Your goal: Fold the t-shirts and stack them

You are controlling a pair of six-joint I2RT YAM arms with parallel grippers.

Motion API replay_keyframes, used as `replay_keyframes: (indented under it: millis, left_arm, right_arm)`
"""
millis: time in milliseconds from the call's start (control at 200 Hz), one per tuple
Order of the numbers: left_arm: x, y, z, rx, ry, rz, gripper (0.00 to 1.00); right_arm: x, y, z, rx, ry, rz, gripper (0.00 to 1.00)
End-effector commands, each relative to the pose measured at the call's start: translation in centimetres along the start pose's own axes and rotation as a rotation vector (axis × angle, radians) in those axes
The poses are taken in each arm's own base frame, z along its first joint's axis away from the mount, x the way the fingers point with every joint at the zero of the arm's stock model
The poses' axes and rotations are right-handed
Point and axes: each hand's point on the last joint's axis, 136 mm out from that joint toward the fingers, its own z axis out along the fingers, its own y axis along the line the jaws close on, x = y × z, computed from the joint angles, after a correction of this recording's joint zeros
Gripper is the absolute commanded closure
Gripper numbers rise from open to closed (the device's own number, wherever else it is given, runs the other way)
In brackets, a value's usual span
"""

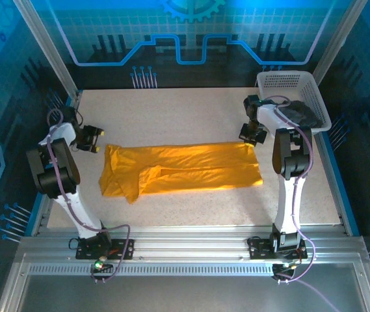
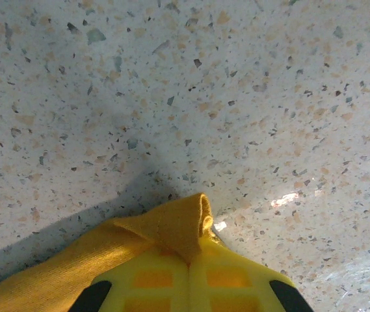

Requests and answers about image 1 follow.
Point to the white perforated plastic basket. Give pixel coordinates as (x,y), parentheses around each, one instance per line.
(313,87)

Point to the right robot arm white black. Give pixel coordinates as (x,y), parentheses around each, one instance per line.
(290,156)

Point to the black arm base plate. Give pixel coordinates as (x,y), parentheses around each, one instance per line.
(123,248)
(259,248)

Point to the yellow t-shirt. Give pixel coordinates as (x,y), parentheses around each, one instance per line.
(184,167)

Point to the aluminium frame post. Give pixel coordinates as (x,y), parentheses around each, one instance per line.
(337,42)
(46,45)

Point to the aluminium frame rail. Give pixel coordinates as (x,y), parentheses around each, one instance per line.
(188,247)

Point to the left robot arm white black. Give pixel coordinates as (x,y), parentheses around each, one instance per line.
(58,169)

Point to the dark grey t-shirt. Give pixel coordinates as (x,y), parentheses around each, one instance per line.
(301,113)

